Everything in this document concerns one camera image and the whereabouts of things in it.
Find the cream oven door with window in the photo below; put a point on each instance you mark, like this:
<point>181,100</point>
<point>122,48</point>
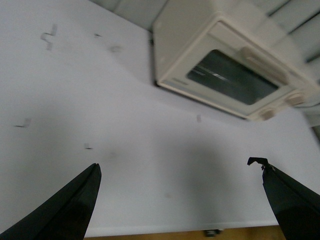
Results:
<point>225,69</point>

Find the upper cream oven knob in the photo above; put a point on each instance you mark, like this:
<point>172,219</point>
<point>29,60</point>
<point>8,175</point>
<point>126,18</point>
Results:
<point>295,99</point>

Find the lower cream oven knob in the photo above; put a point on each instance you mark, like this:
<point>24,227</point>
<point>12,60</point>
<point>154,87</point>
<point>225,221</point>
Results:
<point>267,113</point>

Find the cream oven knob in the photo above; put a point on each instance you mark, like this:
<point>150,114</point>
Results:
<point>295,99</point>
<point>267,113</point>

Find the cream toaster oven body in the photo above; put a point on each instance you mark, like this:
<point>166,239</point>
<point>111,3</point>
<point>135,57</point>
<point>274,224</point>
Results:
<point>182,21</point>

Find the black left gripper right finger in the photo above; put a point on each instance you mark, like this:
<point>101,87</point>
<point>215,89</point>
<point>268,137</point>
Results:
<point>295,206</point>

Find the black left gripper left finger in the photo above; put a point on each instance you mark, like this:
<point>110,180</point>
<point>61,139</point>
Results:
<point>65,215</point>

